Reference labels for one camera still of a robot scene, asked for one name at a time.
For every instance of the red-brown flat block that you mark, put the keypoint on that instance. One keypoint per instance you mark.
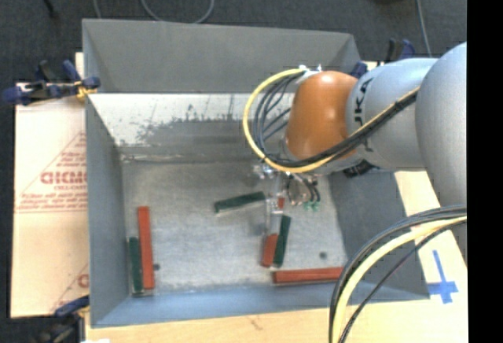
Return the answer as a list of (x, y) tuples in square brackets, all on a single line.
[(269, 251), (145, 247), (308, 275)]

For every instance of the brown cardboard board, red print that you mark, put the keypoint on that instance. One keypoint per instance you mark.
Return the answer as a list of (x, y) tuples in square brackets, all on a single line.
[(47, 247)]

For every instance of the dark green flat block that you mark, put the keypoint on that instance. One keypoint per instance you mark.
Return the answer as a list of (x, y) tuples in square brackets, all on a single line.
[(135, 266), (239, 201), (283, 241)]

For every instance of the grey metal bin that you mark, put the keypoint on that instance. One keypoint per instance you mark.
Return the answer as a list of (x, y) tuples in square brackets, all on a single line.
[(204, 58)]

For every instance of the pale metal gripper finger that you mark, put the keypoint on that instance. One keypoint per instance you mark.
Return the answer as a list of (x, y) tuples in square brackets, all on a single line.
[(280, 204), (270, 215)]

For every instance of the black cylinder on white bracket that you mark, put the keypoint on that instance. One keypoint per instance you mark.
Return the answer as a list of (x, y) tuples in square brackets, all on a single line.
[(357, 169)]

